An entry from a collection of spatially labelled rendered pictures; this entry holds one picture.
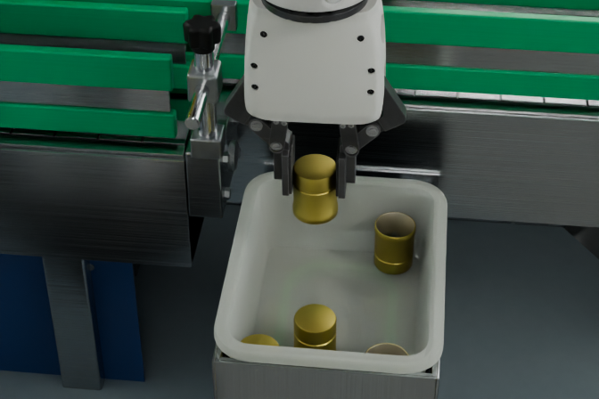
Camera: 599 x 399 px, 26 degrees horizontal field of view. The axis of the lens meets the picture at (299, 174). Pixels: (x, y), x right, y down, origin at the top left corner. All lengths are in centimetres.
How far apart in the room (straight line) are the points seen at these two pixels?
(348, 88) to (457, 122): 26
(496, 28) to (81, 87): 35
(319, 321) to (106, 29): 32
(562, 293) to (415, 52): 39
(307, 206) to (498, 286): 47
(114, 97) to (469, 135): 32
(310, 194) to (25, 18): 32
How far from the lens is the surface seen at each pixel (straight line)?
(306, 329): 103
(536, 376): 133
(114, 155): 111
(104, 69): 108
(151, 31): 114
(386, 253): 112
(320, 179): 98
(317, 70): 91
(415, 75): 115
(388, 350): 102
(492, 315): 139
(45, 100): 111
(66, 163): 112
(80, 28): 115
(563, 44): 114
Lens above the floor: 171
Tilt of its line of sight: 38 degrees down
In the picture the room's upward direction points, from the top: straight up
